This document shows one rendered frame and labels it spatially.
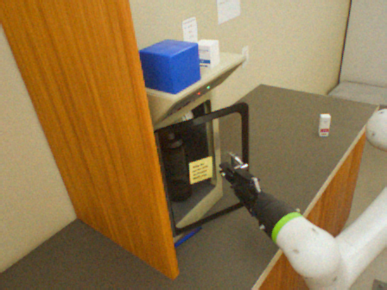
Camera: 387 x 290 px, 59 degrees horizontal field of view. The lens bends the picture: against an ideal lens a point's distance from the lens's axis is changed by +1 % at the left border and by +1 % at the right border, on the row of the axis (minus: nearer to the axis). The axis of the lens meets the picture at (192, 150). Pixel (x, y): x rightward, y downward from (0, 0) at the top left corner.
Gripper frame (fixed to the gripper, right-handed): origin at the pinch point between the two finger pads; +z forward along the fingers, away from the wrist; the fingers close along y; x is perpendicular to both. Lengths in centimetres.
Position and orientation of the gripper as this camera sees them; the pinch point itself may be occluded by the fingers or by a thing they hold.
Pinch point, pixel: (229, 173)
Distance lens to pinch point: 101.9
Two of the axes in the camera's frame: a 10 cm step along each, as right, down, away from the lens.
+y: -1.0, -8.3, -5.5
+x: -8.9, 3.2, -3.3
